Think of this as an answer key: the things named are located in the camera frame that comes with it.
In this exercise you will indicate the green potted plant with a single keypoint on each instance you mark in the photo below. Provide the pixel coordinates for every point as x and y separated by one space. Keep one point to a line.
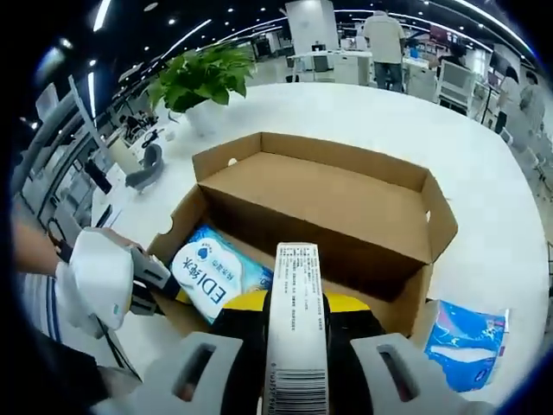
198 82

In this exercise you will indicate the black tall device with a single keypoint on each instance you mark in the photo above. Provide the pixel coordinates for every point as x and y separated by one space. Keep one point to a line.
98 177

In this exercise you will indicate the teal wet wipes pack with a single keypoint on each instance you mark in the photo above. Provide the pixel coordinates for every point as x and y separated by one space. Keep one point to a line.
263 279

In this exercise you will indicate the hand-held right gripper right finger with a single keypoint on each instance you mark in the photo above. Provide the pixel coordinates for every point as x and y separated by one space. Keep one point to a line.
397 376

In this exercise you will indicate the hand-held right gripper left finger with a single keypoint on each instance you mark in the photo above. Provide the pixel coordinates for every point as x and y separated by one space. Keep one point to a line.
173 376

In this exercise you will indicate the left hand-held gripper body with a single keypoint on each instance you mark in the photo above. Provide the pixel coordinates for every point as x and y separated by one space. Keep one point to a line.
103 272

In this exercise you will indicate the white office chair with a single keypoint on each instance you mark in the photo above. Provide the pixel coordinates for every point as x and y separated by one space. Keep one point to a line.
455 86

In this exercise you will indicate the white carton with barcode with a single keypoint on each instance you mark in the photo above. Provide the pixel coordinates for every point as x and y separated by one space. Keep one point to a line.
296 324

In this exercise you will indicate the grey headset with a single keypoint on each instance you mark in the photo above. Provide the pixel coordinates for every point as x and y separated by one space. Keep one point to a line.
144 170

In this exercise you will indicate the brown cardboard shoe box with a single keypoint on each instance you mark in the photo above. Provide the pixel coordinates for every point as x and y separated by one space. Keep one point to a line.
337 207

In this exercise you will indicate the person's black shirt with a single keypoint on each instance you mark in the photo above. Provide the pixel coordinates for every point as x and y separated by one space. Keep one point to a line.
56 376

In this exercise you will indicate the white blue wet wipes pack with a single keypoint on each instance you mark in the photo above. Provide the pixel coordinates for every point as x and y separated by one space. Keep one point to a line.
211 276

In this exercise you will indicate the blue soft tissue pack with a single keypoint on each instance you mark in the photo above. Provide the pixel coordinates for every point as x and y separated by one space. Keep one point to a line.
466 346

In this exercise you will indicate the white office desk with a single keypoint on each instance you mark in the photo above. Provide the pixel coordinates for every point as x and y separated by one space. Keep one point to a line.
328 65

